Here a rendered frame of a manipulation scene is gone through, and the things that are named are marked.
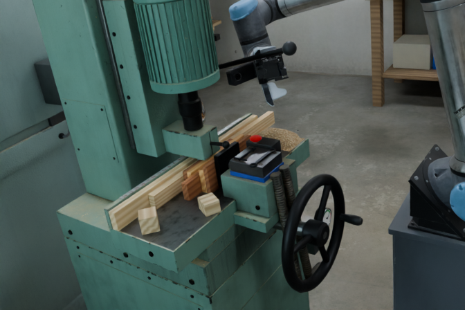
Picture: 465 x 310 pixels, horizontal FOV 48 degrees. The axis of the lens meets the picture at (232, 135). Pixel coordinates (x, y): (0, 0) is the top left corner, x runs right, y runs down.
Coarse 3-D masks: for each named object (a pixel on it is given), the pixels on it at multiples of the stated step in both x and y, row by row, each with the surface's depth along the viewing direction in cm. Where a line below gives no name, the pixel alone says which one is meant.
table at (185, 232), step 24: (216, 192) 133; (168, 216) 126; (192, 216) 125; (216, 216) 123; (240, 216) 128; (120, 240) 124; (144, 240) 118; (168, 240) 117; (192, 240) 117; (168, 264) 116
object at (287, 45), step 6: (288, 42) 126; (282, 48) 127; (288, 48) 125; (294, 48) 126; (258, 54) 133; (264, 54) 131; (270, 54) 130; (276, 54) 129; (288, 54) 126; (234, 60) 138; (240, 60) 137; (246, 60) 135; (252, 60) 135; (222, 66) 141; (228, 66) 140
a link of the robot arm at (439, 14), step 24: (432, 0) 122; (456, 0) 120; (432, 24) 125; (456, 24) 122; (432, 48) 129; (456, 48) 124; (456, 72) 126; (456, 96) 129; (456, 120) 132; (456, 144) 136; (456, 168) 137; (456, 192) 137
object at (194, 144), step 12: (180, 120) 144; (168, 132) 139; (180, 132) 137; (192, 132) 136; (204, 132) 135; (216, 132) 138; (168, 144) 141; (180, 144) 138; (192, 144) 135; (204, 144) 134; (192, 156) 137; (204, 156) 135
